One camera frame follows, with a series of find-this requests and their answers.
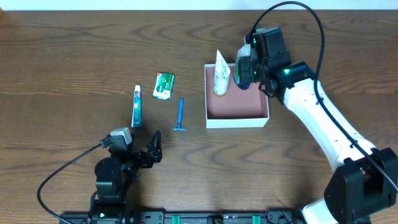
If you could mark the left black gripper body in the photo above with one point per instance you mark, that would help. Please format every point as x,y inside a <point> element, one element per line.
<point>140,158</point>

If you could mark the teal toothpaste tube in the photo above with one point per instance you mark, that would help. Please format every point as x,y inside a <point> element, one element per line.
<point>136,109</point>

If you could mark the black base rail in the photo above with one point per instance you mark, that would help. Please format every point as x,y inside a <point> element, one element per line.
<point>157,217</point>

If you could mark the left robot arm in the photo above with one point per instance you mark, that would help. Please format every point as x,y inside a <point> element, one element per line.
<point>116,173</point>

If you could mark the blue disposable razor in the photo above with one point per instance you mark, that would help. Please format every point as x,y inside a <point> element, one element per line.
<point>179,126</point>

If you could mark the clear pump sanitizer bottle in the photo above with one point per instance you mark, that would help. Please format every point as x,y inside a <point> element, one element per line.
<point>242,74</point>

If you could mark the white box pink interior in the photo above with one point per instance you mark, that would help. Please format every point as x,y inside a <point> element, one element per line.
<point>237,108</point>

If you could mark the white Pantene tube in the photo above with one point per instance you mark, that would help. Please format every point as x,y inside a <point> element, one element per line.
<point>221,75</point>

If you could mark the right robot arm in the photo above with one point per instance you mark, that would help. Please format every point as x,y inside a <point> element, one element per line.
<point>363,176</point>

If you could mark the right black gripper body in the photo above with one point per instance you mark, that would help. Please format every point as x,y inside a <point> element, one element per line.
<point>244,69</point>

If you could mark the green Dettol soap bar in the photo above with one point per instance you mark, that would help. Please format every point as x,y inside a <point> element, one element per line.
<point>163,86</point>

